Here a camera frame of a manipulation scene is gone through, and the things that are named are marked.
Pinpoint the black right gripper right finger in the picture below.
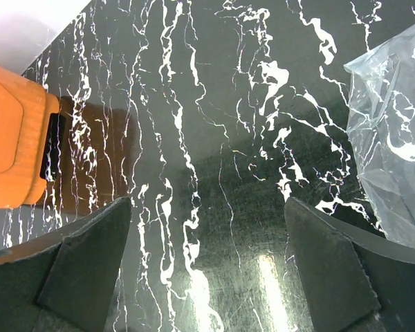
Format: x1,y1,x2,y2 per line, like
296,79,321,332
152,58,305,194
284,197,415,331

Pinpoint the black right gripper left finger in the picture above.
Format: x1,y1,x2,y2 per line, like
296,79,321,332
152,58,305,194
0,197,131,331

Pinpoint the clear blue zip top bag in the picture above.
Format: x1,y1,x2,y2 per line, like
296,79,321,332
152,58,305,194
344,24,415,248

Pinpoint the orange plastic fruit basket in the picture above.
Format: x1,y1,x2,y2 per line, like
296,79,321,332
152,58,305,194
0,67,59,208

